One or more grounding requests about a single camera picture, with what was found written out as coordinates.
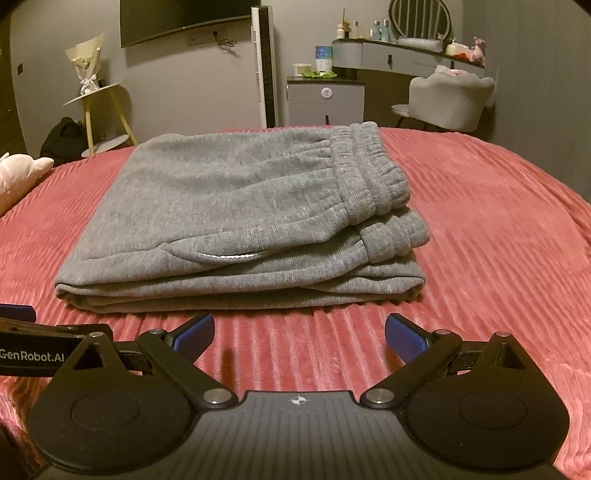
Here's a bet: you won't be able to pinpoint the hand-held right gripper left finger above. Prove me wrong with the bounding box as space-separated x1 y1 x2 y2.
53 314 234 410

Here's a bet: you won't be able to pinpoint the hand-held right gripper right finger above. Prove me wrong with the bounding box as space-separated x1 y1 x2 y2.
360 313 551 410

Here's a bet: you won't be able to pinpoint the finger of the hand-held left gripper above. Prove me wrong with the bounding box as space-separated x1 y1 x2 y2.
0 304 114 344

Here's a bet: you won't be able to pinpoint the grey pants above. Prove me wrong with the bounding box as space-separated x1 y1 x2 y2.
54 121 431 315

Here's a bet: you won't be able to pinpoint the large pale pink plush toy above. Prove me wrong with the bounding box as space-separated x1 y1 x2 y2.
0 152 55 216

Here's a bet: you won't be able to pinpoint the pink ribbed blanket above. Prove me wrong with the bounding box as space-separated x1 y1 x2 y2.
0 124 591 480

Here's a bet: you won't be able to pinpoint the black bag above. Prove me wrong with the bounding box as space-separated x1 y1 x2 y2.
39 117 92 166

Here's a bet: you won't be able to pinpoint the yellow side table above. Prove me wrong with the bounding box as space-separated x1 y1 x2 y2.
63 82 139 158

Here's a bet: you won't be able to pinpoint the grey upholstered chair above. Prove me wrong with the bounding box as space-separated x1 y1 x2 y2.
392 74 496 136

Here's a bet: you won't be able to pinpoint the grey nightstand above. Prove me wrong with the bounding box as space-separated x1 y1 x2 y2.
286 75 366 128

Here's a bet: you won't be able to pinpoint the white wrapped bouquet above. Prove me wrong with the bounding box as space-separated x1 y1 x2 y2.
65 33 108 97

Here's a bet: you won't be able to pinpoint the white tower fan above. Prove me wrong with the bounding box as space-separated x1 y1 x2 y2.
250 6 280 129

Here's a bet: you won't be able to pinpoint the grey vanity desk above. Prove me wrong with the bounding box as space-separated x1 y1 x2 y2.
331 38 486 100

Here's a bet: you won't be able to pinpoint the blue and white box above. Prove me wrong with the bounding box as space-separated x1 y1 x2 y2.
315 45 334 75

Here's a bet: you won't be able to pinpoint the black wall television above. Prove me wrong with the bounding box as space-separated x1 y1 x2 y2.
119 0 262 49

